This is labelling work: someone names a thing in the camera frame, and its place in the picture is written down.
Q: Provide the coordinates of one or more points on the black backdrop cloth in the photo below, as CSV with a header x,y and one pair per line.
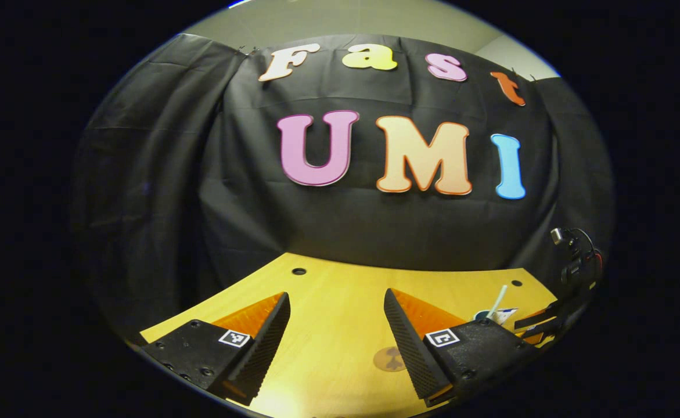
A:
x,y
328,232

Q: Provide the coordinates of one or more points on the round brown coaster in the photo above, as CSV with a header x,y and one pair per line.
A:
x,y
386,360

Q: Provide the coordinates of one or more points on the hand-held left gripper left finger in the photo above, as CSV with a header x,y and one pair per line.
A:
x,y
264,342

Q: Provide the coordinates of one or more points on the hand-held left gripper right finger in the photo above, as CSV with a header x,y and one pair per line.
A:
x,y
409,342

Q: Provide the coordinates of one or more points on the wooden desktop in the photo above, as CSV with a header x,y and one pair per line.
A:
x,y
340,302

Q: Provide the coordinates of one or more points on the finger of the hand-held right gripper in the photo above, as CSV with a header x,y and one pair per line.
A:
x,y
540,335
540,316

